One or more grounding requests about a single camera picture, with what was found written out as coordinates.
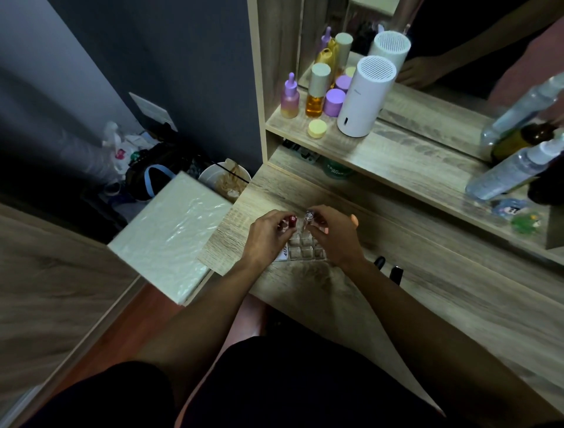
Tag purple cosmetic jar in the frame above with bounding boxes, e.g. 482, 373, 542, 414
323, 88, 346, 118

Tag small blue toy figure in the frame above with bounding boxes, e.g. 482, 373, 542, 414
491, 198, 530, 220

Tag vanity mirror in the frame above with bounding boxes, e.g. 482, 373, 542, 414
298, 0, 564, 161

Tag black chopsticks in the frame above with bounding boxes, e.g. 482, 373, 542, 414
219, 167, 250, 183

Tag amber bottle with beige cap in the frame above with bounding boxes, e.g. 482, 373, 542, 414
305, 63, 332, 118

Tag clear compartment organizer tray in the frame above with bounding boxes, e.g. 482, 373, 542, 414
274, 220, 328, 263

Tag clear spray bottle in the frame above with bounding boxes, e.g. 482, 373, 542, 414
465, 133, 564, 202

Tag black bag with blue strap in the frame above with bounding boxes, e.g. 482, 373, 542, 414
125, 141, 199, 202

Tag pink purple dropper bottle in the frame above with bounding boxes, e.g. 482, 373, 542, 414
280, 72, 301, 119

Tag white bowl of noodles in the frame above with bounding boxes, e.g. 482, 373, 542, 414
198, 159, 252, 204

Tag white wrapped flat box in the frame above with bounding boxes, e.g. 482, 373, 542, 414
108, 171, 234, 306

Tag person's black shorts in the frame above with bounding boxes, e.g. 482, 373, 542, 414
24, 309, 485, 428

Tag person's right forearm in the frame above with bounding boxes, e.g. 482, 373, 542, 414
341, 258, 562, 428

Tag white cylindrical humidifier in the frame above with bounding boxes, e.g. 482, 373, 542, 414
337, 55, 397, 138

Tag dark round object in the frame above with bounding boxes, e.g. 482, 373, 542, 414
527, 153, 564, 206

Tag green jar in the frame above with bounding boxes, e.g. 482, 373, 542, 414
325, 157, 354, 180

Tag white plastic bag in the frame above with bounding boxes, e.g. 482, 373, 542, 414
100, 121, 152, 177

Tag small green toy figure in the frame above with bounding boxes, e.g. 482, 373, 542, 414
511, 213, 543, 235

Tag person's right hand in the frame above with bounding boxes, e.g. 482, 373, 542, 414
304, 205, 367, 268

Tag person's left hand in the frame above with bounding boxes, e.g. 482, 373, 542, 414
244, 209, 298, 270

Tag white flat card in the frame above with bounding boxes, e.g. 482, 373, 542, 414
128, 92, 179, 132

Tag person's left forearm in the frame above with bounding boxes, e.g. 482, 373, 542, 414
134, 260, 276, 404

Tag wooden vanity shelf unit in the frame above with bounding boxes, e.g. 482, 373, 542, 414
247, 0, 564, 267

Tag dark amber glass bottle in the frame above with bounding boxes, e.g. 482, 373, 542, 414
490, 122, 559, 165

